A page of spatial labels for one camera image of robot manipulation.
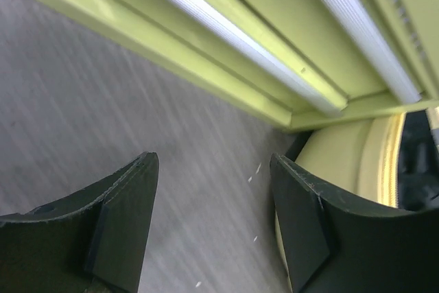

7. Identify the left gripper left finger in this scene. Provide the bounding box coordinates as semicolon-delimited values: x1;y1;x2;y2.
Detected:
1;152;159;292

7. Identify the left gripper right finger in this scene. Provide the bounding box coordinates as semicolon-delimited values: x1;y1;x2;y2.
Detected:
270;154;438;292

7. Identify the yellow hard-shell suitcase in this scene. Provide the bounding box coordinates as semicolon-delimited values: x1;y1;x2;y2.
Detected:
274;108;438;292

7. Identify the yellow-green drawer box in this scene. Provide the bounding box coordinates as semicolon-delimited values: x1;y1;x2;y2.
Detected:
36;0;438;131

